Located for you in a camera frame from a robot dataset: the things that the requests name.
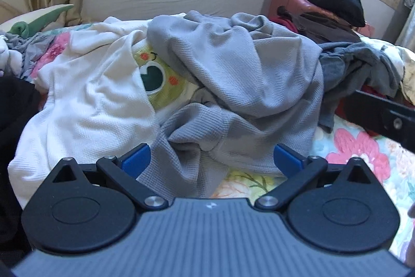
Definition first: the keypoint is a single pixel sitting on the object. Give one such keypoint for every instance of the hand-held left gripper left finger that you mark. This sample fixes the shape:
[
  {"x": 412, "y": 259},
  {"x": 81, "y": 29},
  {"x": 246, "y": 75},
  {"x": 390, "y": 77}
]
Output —
[{"x": 137, "y": 159}]

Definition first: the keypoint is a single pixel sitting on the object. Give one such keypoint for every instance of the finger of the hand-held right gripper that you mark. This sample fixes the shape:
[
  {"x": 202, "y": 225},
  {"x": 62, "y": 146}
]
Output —
[{"x": 382, "y": 114}]

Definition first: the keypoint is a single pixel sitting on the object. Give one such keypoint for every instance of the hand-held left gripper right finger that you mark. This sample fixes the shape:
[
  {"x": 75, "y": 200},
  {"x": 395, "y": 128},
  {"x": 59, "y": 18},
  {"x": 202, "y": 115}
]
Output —
[{"x": 287, "y": 160}]

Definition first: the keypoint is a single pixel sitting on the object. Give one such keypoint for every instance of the grey waffle shirt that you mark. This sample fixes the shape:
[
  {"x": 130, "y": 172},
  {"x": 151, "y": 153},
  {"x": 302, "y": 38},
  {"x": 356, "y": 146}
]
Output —
[{"x": 243, "y": 69}]

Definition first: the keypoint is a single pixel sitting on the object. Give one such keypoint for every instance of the floral blanket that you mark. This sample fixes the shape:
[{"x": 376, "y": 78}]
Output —
[{"x": 356, "y": 147}]

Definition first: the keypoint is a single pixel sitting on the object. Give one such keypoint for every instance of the red cloth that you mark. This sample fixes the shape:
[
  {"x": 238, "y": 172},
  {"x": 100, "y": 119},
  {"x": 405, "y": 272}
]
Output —
[{"x": 340, "y": 108}]

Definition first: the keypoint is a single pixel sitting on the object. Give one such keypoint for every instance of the yellowish cloth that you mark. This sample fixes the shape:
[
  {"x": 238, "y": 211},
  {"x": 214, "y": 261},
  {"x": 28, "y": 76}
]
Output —
[{"x": 408, "y": 79}]

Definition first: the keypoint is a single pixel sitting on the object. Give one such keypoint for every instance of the dark grey garment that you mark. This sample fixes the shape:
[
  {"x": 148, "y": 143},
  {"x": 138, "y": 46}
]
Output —
[{"x": 353, "y": 69}]

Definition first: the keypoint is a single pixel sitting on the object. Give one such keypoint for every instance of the green plush pillow with face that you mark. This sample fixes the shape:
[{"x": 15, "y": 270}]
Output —
[{"x": 162, "y": 92}]

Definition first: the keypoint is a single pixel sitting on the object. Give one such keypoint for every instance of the white waffle shirt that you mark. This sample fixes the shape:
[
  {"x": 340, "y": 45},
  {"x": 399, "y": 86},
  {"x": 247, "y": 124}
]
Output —
[{"x": 90, "y": 101}]

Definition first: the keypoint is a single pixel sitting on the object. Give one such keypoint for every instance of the brown garment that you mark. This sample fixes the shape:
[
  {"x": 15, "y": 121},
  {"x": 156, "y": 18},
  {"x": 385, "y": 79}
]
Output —
[{"x": 324, "y": 28}]

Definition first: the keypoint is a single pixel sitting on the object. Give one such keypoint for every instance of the black cloth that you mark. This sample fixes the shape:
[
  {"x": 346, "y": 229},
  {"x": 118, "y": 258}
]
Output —
[{"x": 16, "y": 118}]

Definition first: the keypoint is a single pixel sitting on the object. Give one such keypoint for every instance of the grey-blue cloth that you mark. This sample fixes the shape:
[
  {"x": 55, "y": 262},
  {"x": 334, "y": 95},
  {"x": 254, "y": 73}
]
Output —
[{"x": 29, "y": 50}]

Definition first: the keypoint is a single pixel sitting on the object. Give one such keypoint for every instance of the cream and green pillow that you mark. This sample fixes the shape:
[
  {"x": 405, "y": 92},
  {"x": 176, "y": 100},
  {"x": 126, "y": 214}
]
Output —
[{"x": 48, "y": 12}]

